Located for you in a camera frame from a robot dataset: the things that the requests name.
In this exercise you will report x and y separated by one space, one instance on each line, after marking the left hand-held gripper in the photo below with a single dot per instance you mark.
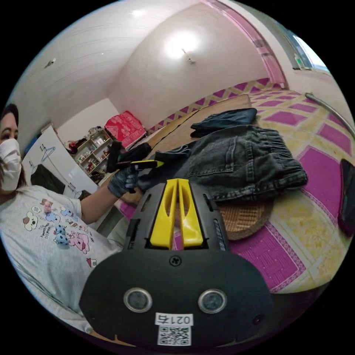
134 153

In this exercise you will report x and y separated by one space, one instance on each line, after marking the bed with purple yellow mat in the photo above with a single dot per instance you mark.
277 260

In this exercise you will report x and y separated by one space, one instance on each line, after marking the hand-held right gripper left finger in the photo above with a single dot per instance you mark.
162 222

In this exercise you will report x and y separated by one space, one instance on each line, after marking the dark blue jeans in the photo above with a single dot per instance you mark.
224 120

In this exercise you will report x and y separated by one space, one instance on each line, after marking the person's body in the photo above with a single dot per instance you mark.
41 235

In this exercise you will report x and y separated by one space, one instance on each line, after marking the person's left hand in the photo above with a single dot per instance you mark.
122 181

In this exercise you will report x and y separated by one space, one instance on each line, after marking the white cupboard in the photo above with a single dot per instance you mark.
52 161

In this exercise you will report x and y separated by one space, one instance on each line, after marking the red patterned quilt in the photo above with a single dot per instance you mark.
126 129

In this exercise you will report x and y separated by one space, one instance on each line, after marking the gray jeans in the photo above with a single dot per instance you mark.
244 166

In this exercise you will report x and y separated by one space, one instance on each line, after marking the round woven cushion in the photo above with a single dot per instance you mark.
244 220

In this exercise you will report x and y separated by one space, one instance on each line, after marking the window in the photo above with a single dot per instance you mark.
305 55

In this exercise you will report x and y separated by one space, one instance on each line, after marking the curved metal pipe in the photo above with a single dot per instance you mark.
330 111

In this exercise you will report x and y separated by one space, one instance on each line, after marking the dark phone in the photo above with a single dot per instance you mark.
348 197

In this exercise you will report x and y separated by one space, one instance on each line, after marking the person's left forearm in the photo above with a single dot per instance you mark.
95 202

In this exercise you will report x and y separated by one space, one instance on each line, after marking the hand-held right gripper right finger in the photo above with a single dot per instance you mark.
190 224

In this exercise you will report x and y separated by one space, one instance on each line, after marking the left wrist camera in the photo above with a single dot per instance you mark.
113 156

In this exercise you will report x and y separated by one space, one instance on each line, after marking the white shelf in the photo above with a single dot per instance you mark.
94 151

